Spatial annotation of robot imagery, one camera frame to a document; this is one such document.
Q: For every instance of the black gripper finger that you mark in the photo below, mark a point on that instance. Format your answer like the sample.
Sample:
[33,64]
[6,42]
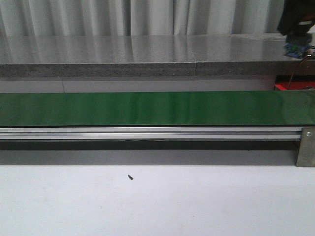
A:
[297,18]

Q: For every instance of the red mushroom push button switch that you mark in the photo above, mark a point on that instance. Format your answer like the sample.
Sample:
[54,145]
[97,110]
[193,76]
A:
[298,40]

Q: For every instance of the grey stone counter slab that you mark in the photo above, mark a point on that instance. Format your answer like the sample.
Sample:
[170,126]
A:
[147,56]

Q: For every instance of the red plastic bin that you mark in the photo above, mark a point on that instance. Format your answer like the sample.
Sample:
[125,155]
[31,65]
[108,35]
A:
[297,82]

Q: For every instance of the green conveyor belt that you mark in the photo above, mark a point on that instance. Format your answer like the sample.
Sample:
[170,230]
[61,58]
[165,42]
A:
[280,108]

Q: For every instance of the white pleated curtain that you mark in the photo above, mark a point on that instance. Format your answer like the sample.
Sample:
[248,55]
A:
[138,17]

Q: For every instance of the steel conveyor mounting bracket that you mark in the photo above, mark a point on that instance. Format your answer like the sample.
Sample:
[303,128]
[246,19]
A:
[306,153]

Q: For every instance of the aluminium conveyor side rail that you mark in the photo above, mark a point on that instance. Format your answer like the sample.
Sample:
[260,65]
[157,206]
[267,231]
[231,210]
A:
[151,133]

